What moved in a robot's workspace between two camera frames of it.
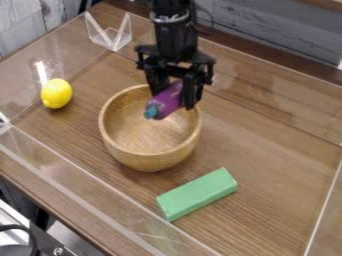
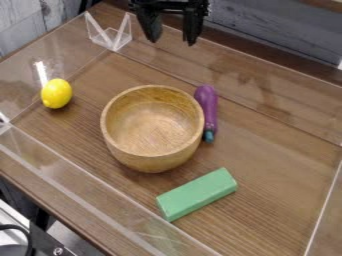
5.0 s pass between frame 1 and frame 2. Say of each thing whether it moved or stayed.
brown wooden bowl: stayed
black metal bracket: stayed
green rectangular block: stayed
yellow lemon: stayed
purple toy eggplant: moved
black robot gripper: moved
